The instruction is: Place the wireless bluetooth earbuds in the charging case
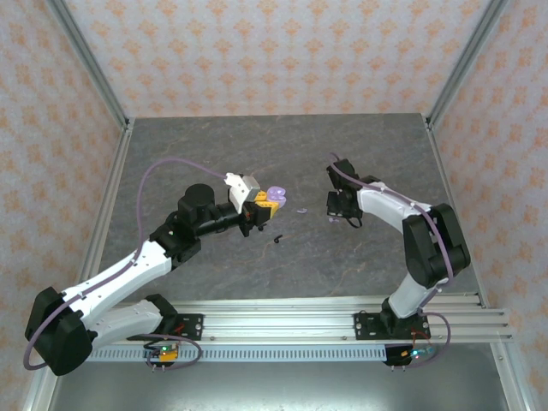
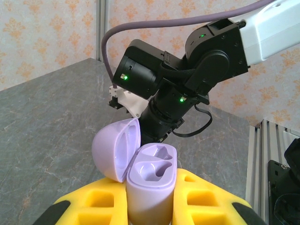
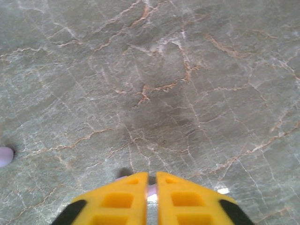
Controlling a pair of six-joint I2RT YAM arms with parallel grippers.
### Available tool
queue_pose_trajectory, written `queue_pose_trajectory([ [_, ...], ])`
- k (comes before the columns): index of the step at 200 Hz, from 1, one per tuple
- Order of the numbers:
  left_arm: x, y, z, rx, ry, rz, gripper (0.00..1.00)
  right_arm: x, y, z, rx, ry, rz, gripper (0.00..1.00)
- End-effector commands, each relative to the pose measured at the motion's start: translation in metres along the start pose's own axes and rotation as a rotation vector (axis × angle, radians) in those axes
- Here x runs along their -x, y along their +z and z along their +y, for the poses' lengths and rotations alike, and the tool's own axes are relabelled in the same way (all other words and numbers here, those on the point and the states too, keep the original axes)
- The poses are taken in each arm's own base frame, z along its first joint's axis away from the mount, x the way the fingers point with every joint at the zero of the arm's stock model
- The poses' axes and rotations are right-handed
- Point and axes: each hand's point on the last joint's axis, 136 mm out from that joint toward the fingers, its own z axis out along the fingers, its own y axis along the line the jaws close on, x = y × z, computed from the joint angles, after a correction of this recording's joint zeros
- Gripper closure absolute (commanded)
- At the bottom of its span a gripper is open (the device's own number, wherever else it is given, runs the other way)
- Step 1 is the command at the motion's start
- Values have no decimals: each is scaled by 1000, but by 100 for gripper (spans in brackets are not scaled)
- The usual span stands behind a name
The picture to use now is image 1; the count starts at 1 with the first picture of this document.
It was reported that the purple earbud charging case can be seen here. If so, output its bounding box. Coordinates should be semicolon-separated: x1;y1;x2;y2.
265;185;289;207

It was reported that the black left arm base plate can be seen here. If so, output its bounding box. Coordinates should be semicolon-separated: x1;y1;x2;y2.
145;313;205;342

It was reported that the left circuit board yellow connector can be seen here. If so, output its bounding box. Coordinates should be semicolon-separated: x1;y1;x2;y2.
143;342;181;366

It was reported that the grey slotted cable duct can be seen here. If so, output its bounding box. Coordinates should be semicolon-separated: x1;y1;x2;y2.
87;346;389;364

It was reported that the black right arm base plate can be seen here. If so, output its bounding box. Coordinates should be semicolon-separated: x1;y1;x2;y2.
354;312;429;342

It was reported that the right circuit board green light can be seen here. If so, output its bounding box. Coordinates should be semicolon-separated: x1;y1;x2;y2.
401;346;438;360

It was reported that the grey metal panel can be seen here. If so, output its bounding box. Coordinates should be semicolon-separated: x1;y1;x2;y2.
46;361;510;411

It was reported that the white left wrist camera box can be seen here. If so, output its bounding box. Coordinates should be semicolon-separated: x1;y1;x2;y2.
225;171;261;214

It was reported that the aluminium table side rail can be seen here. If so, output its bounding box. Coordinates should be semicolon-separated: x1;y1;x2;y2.
423;115;530;411
21;119;136;411

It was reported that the aluminium frame post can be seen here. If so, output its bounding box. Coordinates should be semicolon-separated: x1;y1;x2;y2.
45;0;132;130
426;0;511;130

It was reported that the aluminium mounting rail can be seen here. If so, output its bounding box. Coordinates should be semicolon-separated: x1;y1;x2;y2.
92;298;514;344

